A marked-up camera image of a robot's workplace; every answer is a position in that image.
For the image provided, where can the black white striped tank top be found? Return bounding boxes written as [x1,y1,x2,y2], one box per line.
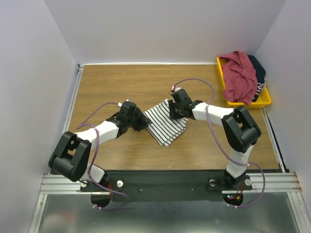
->
[144,99,188,147]

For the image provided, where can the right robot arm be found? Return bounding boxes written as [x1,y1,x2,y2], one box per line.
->
[169,87,261,189]

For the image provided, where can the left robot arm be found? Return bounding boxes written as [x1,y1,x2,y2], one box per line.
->
[48,101,152,191]

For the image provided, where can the maroon red tank top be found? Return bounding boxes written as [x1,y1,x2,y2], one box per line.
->
[219,51,258,104]

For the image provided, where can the dark navy tank top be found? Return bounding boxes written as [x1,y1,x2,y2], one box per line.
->
[248,55,266,102]

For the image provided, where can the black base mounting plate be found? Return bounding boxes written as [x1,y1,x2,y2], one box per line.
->
[80,170,252,206]

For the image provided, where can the yellow plastic bin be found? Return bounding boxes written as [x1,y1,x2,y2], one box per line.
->
[216,57,272,109]

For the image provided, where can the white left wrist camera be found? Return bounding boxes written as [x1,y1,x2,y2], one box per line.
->
[117,99,132,108]

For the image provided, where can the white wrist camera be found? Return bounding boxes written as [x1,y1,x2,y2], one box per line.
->
[171,86,181,93]
[117,99,132,108]

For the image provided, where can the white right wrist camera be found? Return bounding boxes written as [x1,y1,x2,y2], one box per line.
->
[171,86,181,93]

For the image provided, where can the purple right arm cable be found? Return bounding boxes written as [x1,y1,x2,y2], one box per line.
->
[171,77,266,209]

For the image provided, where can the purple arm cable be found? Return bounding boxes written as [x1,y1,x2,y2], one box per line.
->
[171,77,266,209]
[76,101,130,211]

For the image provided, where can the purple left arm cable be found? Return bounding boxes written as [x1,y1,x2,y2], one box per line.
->
[76,101,130,211]

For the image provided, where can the left aluminium side rail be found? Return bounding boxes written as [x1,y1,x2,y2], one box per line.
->
[62,64,84,133]

